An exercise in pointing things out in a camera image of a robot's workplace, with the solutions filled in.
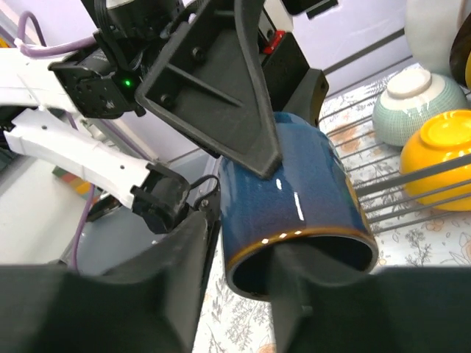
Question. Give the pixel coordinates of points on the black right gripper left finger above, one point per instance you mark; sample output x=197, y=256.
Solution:
x=150, y=303

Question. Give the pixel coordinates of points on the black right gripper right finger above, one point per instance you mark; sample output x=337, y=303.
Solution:
x=322, y=305

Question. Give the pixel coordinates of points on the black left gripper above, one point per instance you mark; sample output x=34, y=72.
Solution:
x=196, y=66

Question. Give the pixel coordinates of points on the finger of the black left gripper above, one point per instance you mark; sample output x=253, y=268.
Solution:
x=305, y=95

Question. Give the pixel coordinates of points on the dark blue mug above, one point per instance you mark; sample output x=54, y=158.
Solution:
x=309, y=200

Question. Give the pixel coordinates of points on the large white plate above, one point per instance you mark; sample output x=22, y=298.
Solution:
x=430, y=28

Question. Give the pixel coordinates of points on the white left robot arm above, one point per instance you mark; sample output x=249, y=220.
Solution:
x=153, y=192

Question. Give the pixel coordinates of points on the white green patterned bowl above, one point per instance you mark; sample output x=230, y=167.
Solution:
x=411, y=98

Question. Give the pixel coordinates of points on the yellow bowl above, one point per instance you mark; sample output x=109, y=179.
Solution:
x=442, y=138

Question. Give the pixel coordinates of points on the dark brown plate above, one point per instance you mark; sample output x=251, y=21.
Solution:
x=459, y=60

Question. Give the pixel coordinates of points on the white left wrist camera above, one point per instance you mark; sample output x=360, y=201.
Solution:
x=283, y=22

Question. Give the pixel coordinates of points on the black wire dish rack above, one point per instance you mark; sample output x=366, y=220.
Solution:
x=374, y=171

